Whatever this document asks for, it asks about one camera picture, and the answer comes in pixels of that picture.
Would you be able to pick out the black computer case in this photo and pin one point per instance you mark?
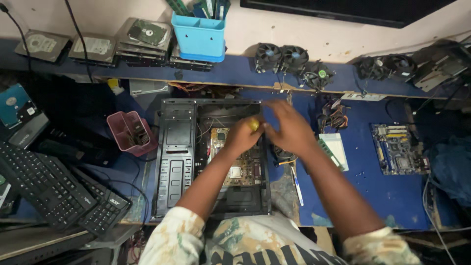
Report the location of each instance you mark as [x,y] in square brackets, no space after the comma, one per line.
[176,158]

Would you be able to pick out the blue and white pen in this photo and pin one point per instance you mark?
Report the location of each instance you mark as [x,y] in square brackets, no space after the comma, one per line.
[297,186]

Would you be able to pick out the motherboard with blue slots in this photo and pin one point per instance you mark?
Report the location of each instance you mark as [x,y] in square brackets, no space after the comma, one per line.
[399,149]

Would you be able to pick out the hard drive with blue label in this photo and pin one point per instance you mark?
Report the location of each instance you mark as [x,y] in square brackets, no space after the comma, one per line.
[16,105]

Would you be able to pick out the person's right fingers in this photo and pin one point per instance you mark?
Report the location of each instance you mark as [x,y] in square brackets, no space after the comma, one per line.
[276,110]

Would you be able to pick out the grey drive box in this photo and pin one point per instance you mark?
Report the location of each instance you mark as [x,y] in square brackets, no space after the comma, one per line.
[29,132]

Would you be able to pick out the person's left fingers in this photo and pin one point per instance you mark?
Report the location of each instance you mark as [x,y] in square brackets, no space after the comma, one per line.
[257,137]

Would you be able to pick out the black cooler fan green hub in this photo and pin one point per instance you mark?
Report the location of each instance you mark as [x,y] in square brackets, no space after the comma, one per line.
[318,75]

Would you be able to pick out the white label strip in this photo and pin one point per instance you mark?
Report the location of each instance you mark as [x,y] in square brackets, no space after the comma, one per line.
[362,97]

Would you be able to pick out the blue plastic bag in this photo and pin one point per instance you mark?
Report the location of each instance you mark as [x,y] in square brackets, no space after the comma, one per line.
[452,167]

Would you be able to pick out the white flat box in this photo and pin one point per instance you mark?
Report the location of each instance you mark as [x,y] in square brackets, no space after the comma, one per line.
[338,145]

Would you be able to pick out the black monitor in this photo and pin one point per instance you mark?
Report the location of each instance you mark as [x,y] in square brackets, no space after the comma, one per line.
[346,10]

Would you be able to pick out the small black fan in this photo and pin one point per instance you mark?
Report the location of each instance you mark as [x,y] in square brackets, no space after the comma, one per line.
[283,154]

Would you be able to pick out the hard drive with white label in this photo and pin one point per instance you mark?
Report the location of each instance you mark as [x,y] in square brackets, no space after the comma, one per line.
[42,45]
[94,47]

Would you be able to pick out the camouflage printed shirt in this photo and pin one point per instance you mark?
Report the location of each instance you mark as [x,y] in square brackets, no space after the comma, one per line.
[254,243]

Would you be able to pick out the motherboard with silver socket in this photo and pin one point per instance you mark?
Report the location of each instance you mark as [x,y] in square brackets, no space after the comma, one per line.
[246,171]

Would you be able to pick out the yellow and white small bottle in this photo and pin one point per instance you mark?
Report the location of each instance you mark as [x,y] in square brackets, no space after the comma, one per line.
[114,85]

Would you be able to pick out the blue plastic container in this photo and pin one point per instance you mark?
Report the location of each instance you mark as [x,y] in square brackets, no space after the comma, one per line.
[198,36]

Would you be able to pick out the green memory stick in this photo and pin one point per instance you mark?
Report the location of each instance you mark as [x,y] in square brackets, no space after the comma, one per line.
[331,156]

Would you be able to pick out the pink plastic container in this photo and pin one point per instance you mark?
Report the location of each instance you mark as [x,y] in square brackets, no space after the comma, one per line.
[123,128]

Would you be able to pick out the person's left hand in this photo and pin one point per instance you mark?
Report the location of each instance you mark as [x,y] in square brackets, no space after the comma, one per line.
[239,138]

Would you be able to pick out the large black keyboard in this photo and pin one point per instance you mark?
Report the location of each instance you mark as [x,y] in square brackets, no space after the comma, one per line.
[48,186]

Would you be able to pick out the grey metal power supply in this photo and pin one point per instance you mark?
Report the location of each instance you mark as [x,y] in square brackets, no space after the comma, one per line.
[439,66]

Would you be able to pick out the stack of hard drives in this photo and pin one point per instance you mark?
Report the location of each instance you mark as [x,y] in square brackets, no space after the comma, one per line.
[189,64]
[145,36]

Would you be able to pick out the small black keyboard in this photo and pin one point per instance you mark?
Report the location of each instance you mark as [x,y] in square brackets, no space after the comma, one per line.
[105,206]

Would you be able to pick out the person's right hand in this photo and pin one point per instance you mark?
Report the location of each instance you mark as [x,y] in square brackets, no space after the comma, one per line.
[292,130]

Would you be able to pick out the black cooler fan blue hub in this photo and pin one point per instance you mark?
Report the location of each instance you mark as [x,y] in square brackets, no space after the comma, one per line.
[268,56]
[294,57]

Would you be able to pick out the bunch of memory sticks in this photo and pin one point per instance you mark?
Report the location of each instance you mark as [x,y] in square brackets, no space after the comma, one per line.
[209,7]

